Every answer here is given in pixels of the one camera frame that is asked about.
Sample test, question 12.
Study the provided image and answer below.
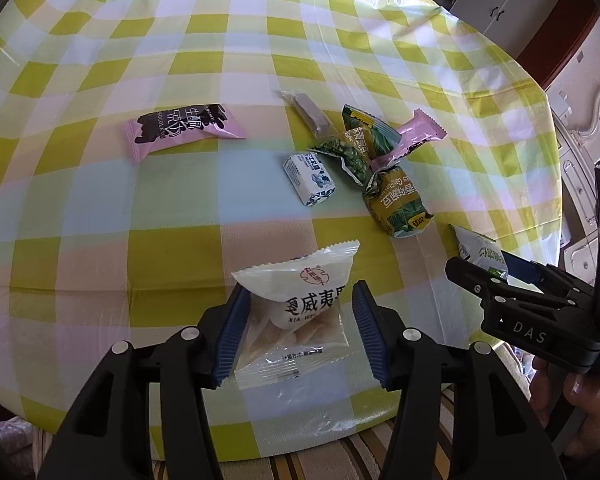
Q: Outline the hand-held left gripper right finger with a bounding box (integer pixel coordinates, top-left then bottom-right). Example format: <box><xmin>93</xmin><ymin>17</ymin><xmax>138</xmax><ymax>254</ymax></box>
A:
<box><xmin>351</xmin><ymin>280</ymin><xmax>566</xmax><ymax>480</ymax></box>

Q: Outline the white cracker snack packet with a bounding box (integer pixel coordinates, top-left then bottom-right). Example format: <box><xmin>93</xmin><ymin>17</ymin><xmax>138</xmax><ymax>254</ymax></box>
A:
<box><xmin>230</xmin><ymin>240</ymin><xmax>361</xmax><ymax>390</ymax></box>

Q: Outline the white ornate cabinet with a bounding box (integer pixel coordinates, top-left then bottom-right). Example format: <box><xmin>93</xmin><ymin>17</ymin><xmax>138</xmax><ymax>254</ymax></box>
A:
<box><xmin>550</xmin><ymin>82</ymin><xmax>600</xmax><ymax>241</ymax></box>

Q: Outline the yellow-green checked tablecloth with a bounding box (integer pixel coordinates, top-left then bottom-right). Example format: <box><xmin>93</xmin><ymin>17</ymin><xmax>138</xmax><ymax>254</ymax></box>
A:
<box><xmin>0</xmin><ymin>0</ymin><xmax>566</xmax><ymax>461</ymax></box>

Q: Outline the white and green snack packet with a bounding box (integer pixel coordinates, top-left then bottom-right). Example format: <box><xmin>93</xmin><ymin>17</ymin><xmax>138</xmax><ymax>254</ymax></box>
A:
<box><xmin>452</xmin><ymin>224</ymin><xmax>510</xmax><ymax>281</ymax></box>

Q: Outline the small white-blue candy packet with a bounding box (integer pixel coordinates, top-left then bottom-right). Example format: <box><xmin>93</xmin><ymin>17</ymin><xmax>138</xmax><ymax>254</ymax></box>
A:
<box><xmin>282</xmin><ymin>151</ymin><xmax>338</xmax><ymax>208</ymax></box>

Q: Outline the brown bar in clear wrapper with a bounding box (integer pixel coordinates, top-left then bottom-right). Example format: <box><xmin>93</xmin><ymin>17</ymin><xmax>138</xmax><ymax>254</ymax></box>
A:
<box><xmin>279</xmin><ymin>89</ymin><xmax>333</xmax><ymax>138</ymax></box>

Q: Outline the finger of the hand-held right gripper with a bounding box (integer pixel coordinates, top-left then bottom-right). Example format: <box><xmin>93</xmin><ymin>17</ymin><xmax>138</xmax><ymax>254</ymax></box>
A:
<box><xmin>499</xmin><ymin>250</ymin><xmax>597</xmax><ymax>307</ymax></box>
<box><xmin>444</xmin><ymin>256</ymin><xmax>562</xmax><ymax>312</ymax></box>

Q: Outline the striped rug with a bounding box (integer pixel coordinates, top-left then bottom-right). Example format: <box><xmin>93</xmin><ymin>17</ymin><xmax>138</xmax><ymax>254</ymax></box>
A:
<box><xmin>152</xmin><ymin>385</ymin><xmax>536</xmax><ymax>480</ymax></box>

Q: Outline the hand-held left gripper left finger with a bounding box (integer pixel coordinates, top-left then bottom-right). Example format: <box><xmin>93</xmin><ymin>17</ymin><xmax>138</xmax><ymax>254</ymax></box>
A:
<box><xmin>37</xmin><ymin>282</ymin><xmax>254</xmax><ymax>480</ymax></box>

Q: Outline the person's right hand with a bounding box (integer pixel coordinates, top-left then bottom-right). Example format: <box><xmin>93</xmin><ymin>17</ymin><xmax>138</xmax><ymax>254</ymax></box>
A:
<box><xmin>527</xmin><ymin>356</ymin><xmax>600</xmax><ymax>457</ymax></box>

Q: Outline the green nut snack packet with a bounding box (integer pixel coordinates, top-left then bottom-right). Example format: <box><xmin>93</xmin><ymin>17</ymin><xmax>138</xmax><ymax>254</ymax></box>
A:
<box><xmin>362</xmin><ymin>167</ymin><xmax>435</xmax><ymax>238</ymax></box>
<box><xmin>314</xmin><ymin>135</ymin><xmax>371</xmax><ymax>186</ymax></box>
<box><xmin>342</xmin><ymin>104</ymin><xmax>406</xmax><ymax>158</ymax></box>

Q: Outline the pink and black chocolate packet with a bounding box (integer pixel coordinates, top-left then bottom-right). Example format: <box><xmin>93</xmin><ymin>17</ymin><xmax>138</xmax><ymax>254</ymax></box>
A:
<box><xmin>124</xmin><ymin>103</ymin><xmax>247</xmax><ymax>166</ymax></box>
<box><xmin>370</xmin><ymin>109</ymin><xmax>447</xmax><ymax>173</ymax></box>

